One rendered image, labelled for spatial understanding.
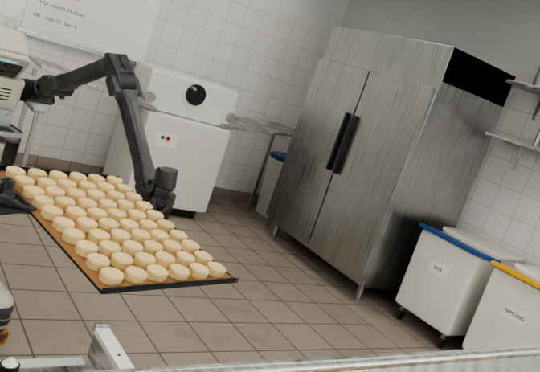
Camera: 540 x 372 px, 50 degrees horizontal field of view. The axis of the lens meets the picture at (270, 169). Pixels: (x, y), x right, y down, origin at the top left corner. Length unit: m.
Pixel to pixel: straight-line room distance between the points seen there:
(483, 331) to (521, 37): 2.40
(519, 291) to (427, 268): 0.71
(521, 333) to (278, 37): 3.81
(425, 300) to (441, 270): 0.26
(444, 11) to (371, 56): 1.11
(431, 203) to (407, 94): 0.89
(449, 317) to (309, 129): 2.02
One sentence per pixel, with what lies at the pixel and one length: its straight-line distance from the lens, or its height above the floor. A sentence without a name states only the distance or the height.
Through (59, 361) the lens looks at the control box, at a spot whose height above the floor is 0.84.
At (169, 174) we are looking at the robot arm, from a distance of 1.84.
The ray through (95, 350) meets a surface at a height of 0.87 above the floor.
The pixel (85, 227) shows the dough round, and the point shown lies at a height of 0.98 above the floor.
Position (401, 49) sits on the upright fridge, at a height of 1.95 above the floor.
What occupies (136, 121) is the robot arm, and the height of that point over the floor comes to 1.18.
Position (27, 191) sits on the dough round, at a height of 1.00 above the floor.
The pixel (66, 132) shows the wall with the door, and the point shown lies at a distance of 5.63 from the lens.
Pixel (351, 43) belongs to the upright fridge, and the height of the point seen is 1.91.
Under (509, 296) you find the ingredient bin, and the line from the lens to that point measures 4.11.
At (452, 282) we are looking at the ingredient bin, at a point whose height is 0.49.
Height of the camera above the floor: 1.47
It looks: 9 degrees down
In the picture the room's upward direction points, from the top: 19 degrees clockwise
